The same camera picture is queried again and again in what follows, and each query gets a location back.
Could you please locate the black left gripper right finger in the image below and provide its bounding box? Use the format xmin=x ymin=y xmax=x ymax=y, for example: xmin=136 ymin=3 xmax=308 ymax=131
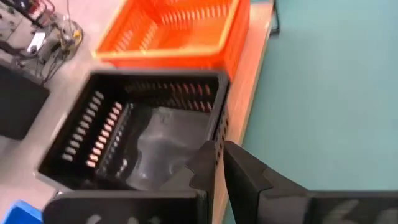
xmin=223 ymin=140 xmax=398 ymax=224

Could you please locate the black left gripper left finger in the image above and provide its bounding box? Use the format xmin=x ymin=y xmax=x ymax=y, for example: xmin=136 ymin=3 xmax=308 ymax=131
xmin=42 ymin=139 xmax=216 ymax=224

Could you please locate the black slotted plastic basket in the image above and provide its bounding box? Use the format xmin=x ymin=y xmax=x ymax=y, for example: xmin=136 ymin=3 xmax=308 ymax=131
xmin=36 ymin=70 xmax=231 ymax=194

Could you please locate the orange slotted plastic basket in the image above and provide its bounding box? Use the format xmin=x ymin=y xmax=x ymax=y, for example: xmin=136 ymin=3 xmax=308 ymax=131
xmin=107 ymin=0 xmax=251 ymax=80
xmin=93 ymin=0 xmax=240 ymax=62

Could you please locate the blue slotted plastic basket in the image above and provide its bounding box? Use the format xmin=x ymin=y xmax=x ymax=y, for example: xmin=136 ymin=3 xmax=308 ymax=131
xmin=1 ymin=199 xmax=44 ymax=224

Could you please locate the black flat box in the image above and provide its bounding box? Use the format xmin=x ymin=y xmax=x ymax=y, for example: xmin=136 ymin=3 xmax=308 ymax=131
xmin=0 ymin=63 xmax=50 ymax=141

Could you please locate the white label tag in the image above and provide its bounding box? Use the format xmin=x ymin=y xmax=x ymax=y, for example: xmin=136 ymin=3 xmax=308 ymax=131
xmin=27 ymin=30 xmax=47 ymax=54

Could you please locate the black frame wooden shelf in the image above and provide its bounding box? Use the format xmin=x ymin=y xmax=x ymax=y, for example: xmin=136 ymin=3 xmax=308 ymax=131
xmin=213 ymin=0 xmax=280 ymax=224

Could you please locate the tangled cables and electronics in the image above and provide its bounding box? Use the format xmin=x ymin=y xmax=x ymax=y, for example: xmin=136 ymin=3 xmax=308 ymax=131
xmin=0 ymin=0 xmax=85 ymax=86

